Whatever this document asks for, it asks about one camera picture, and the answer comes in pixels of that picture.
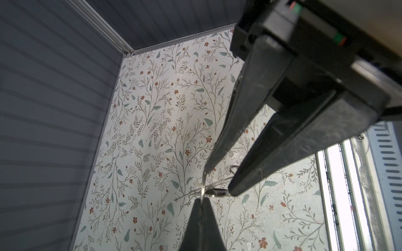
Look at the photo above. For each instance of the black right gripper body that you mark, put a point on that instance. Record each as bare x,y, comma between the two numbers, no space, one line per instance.
319,35

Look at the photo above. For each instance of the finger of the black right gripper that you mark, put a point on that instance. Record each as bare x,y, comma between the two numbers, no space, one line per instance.
265,66
299,131

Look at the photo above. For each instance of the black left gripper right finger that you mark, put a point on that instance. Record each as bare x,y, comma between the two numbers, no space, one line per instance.
211,239

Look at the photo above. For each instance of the silver metal keyring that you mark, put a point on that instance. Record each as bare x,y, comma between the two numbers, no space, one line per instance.
211,190

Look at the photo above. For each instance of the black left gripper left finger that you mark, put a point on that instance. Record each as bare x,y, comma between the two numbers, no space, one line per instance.
193,233

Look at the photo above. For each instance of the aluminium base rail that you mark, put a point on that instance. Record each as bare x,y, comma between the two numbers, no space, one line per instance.
348,197

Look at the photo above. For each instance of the white slotted cable duct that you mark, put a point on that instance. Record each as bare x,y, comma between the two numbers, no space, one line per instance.
388,164

